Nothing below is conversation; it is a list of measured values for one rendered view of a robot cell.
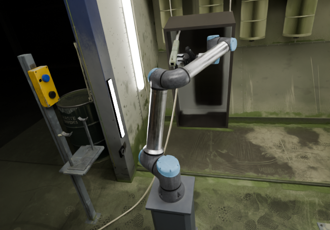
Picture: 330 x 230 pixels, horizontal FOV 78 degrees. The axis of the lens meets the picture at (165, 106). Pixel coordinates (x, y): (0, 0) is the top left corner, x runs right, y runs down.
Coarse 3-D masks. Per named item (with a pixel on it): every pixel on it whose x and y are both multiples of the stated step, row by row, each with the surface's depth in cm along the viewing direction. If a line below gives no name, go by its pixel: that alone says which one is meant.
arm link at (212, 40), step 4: (208, 36) 155; (212, 36) 152; (216, 36) 152; (208, 40) 155; (212, 40) 153; (216, 40) 151; (208, 44) 156; (212, 44) 154; (216, 44) 151; (208, 48) 157
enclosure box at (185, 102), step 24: (168, 24) 184; (192, 24) 175; (216, 24) 167; (168, 48) 199; (192, 48) 219; (216, 72) 233; (192, 96) 260; (216, 96) 254; (192, 120) 255; (216, 120) 250
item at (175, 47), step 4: (176, 36) 180; (176, 40) 174; (176, 44) 170; (172, 48) 168; (176, 48) 167; (172, 52) 164; (176, 52) 164; (172, 56) 157; (176, 56) 162; (172, 60) 156; (176, 60) 164; (176, 64) 170; (176, 68) 173
